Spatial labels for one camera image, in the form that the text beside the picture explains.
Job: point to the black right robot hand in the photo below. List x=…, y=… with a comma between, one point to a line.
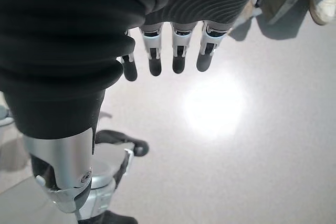
x=78, y=11

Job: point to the silver right robot leg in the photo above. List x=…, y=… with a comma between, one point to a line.
x=105, y=163

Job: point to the dark person trousers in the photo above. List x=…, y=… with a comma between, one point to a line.
x=283, y=3

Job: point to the white person shoe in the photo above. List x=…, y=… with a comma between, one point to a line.
x=324, y=7

